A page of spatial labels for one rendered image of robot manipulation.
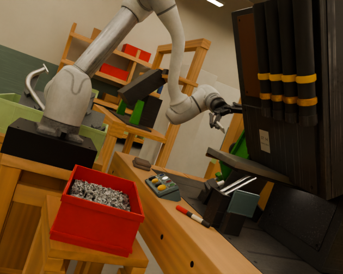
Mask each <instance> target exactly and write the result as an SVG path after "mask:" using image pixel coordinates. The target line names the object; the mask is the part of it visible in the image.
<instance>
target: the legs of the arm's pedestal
mask: <svg viewBox="0 0 343 274"><path fill-rule="evenodd" d="M22 181H23V182H22ZM27 182H28V183H27ZM31 183H32V184H31ZM67 183H68V180H63V179H59V178H55V177H51V176H47V175H42V174H39V173H35V172H30V171H26V170H22V169H17V168H14V167H10V166H6V165H2V164H1V166H0V243H1V239H2V236H3V233H4V230H5V227H6V224H7V221H8V218H9V215H10V212H11V209H12V206H13V202H14V201H15V202H20V203H25V204H30V205H33V206H38V207H42V205H43V203H44V200H45V197H46V195H51V196H56V197H62V194H63V192H64V189H65V187H66V185H67ZM36 184H37V185H36ZM41 185H42V186H41ZM48 187H49V188H48ZM57 189H58V190H57ZM22 271H23V270H16V269H9V268H4V267H0V274H22Z"/></svg>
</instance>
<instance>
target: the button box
mask: <svg viewBox="0 0 343 274"><path fill-rule="evenodd" d="M161 174H164V173H161ZM155 177H156V178H157V179H158V181H159V182H161V183H162V185H165V186H166V188H165V189H164V190H158V187H157V186H155V183H152V180H149V179H146V180H145V183H146V184H147V185H148V187H149V188H150V189H151V190H152V191H153V192H154V193H155V194H156V196H157V197H158V198H162V199H165V200H170V201H175V202H178V201H180V200H181V196H180V192H179V187H178V186H177V185H176V184H175V185H173V186H170V184H171V183H174V182H173V181H172V180H171V179H170V178H167V179H163V177H167V176H166V175H165V174H164V176H160V174H159V175H156V176H155ZM167 180H171V182H169V183H167V182H166V181H167Z"/></svg>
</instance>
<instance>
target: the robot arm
mask: <svg viewBox="0 0 343 274"><path fill-rule="evenodd" d="M153 12H155V13H156V15H157V17H158V18H159V19H160V20H161V22H162V23H163V24H164V26H165V27H166V29H167V30H168V32H169V34H170V36H171V40H172V49H171V57H170V65H169V73H168V92H169V96H170V103H169V105H170V107H169V108H168V109H167V111H166V118H167V119H168V121H169V122H170V123H171V124H174V125H178V124H182V123H185V122H187V121H189V120H191V119H192V118H194V117H196V116H197V115H198V114H200V113H202V112H203V111H206V110H209V111H210V112H212V113H209V117H210V122H209V124H210V127H211V128H213V127H215V129H220V130H221V131H222V132H223V133H224V134H225V130H224V127H223V126H222V125H221V124H220V123H219V121H220V119H221V118H222V116H225V115H227V114H233V113H238V114H242V105H241V104H238V103H236V102H233V103H232V105H228V104H227V103H226V102H225V100H224V98H223V97H222V96H221V95H220V94H219V92H218V91H217V90H216V89H215V88H214V87H212V86H210V85H207V84H203V85H201V86H199V87H198V88H197V90H196V92H195V93H194V94H193V95H191V96H189V97H188V96H187V94H183V93H182V92H181V91H180V89H179V85H178V83H179V75H180V70H181V64H182V59H183V53H184V49H185V34H184V31H183V27H182V23H181V20H180V17H179V13H178V10H177V6H176V3H175V0H123V1H122V4H121V9H120V10H119V11H118V12H117V14H116V15H115V16H114V17H113V18H112V19H111V21H110V22H109V23H108V24H107V25H106V26H105V28H104V29H103V30H102V31H101V33H100V34H99V35H98V36H97V37H96V38H95V40H94V41H93V42H92V43H91V44H90V45H89V47H88V48H87V49H86V50H85V51H84V52H83V54H82V55H81V56H80V57H79V58H78V59H77V61H76V62H75V63H74V64H73V65H68V66H64V67H63V68H62V69H61V70H60V71H59V72H58V73H57V74H56V75H55V76H54V77H53V78H52V80H51V81H49V82H48V83H47V84H46V86H45V89H44V98H45V101H46V105H45V110H44V113H43V116H42V118H41V121H40V122H34V125H35V126H36V128H37V130H36V131H37V132H39V133H43V134H48V135H51V136H56V137H59V138H62V139H67V140H70V141H74V142H77V143H80V144H82V143H83V139H81V138H80V137H79V135H78V133H79V129H80V126H81V123H82V121H83V119H84V116H85V114H86V111H87V108H88V105H89V101H90V97H91V92H92V87H91V80H90V79H91V78H92V76H93V75H94V74H95V73H96V72H97V70H98V69H99V68H100V67H101V66H102V64H103V63H104V62H105V61H106V60H107V59H108V57H109V56H110V55H111V54H112V53H113V51H114V50H115V49H116V48H117V47H118V45H119V44H120V43H121V42H122V41H123V39H124V38H125V37H126V35H127V34H128V33H129V32H130V31H131V30H132V28H133V27H134V26H135V25H136V24H137V23H141V22H143V21H144V20H145V19H146V18H147V17H148V16H149V15H150V14H151V13H153ZM215 115H216V118H215V120H214V121H213V118H214V116H215Z"/></svg>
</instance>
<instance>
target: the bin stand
mask: <svg viewBox="0 0 343 274"><path fill-rule="evenodd" d="M60 199H61V197H56V196H51V195H46V197H45V200H44V203H43V205H42V208H41V218H40V221H39V224H38V227H37V229H36V232H35V236H34V239H33V242H32V245H31V247H30V250H29V253H28V257H27V260H26V263H25V265H24V268H23V271H22V274H65V267H64V259H70V260H79V261H86V262H87V263H86V265H85V268H84V271H83V274H101V272H102V269H103V266H104V264H113V265H122V266H124V268H119V269H118V272H117V274H144V273H145V270H146V267H147V265H148V262H149V260H148V258H147V256H146V255H145V253H144V251H143V249H142V247H141V246H140V244H139V242H138V240H137V238H135V239H134V242H133V245H132V250H133V251H132V254H129V256H128V258H126V257H122V256H118V255H115V254H110V253H106V252H101V251H97V250H92V249H89V248H85V247H80V246H76V245H72V244H67V243H64V242H60V241H56V240H51V239H50V234H49V232H50V230H51V227H52V225H53V222H54V219H55V218H56V215H57V212H58V210H59V207H60V205H61V201H60Z"/></svg>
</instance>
